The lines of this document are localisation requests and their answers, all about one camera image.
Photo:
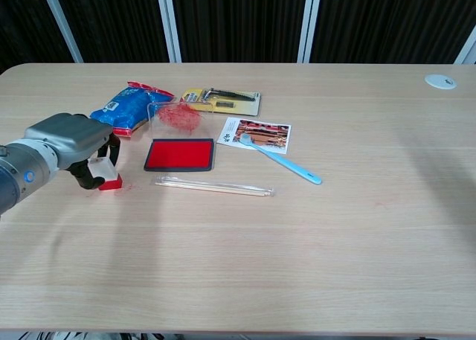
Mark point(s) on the wrapped wooden chopsticks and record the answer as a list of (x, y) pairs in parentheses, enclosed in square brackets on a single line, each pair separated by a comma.
[(208, 186)]

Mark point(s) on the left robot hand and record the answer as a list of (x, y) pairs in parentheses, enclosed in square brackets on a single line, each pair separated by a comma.
[(74, 135)]

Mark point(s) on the clear plastic lid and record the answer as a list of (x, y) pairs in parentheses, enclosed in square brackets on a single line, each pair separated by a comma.
[(178, 121)]

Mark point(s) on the red ink pad black case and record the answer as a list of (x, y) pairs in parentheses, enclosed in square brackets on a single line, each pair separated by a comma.
[(178, 154)]

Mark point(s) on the blue snack bag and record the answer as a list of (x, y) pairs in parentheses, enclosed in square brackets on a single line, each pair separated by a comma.
[(126, 107)]

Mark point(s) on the small white and red stamp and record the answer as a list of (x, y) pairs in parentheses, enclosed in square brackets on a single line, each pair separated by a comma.
[(111, 183)]

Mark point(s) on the white aluminium partition post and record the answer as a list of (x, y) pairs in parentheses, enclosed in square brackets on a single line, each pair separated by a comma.
[(61, 24), (466, 53), (169, 27), (308, 27)]

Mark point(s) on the printed photo postcard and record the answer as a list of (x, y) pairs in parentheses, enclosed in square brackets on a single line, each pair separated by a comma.
[(269, 131)]

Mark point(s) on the light blue toothbrush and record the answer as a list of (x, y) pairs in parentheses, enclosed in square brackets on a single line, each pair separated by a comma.
[(290, 165)]

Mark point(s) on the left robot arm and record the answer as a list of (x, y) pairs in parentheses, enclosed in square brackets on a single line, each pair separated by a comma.
[(18, 176)]

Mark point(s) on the razor in yellow blister card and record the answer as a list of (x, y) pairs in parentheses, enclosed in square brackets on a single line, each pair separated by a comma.
[(240, 109)]

